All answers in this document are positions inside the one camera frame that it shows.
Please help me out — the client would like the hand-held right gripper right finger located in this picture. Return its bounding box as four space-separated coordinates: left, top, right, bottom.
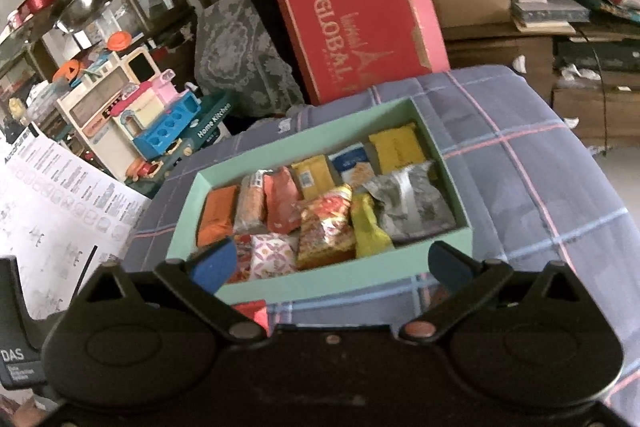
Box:
399 241 603 343

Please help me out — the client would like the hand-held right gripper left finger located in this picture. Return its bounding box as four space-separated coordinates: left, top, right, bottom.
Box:
75 237 268 342

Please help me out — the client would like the white pink patterned packet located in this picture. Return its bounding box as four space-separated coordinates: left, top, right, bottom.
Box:
248 232 297 281

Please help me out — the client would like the silver foil packet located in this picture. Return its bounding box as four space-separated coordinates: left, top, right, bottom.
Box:
361 161 457 244

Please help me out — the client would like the yellow twisted candy packet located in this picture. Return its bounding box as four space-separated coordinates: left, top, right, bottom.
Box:
350 193 397 259

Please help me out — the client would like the red-orange snack packet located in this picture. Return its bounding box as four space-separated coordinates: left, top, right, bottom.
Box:
263 166 304 236

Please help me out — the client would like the green cardboard box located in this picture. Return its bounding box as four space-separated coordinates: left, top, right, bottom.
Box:
165 98 474 304

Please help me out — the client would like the red gold patterned packet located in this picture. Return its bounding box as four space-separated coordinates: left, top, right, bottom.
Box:
296 183 357 271

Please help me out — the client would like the yellow bar packet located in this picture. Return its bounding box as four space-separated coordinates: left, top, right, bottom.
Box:
291 155 336 202

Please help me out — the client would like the blue cracker packet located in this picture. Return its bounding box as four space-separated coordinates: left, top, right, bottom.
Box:
329 146 375 188

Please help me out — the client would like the orange snack packet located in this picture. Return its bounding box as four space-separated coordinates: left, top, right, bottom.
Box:
196 185 239 249

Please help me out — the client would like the small red packet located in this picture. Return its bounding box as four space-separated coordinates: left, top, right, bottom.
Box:
234 300 272 339

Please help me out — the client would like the purple checked blanket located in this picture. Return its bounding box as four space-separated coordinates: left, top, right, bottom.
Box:
121 64 640 410

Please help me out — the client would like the yellow snack packet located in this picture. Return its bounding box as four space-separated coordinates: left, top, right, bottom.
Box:
368 123 427 168

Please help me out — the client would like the green toy kitchen box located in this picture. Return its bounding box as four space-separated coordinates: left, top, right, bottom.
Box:
150 91 240 188

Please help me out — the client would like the white printed paper sheet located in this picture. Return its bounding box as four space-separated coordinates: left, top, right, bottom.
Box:
0 121 152 324

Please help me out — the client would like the toy kitchen set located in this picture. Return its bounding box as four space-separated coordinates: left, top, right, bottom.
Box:
54 46 202 182

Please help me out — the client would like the grey lace cloth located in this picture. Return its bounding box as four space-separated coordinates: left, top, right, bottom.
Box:
194 0 307 118

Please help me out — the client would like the red cardboard box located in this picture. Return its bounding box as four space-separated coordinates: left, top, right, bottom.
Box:
273 0 452 106

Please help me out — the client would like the stack of books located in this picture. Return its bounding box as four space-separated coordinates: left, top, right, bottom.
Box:
509 0 592 34

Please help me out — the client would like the metal bowl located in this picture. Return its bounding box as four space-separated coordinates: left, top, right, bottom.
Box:
54 0 117 34

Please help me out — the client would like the thin black cable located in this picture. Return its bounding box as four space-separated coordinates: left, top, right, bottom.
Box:
71 246 99 304

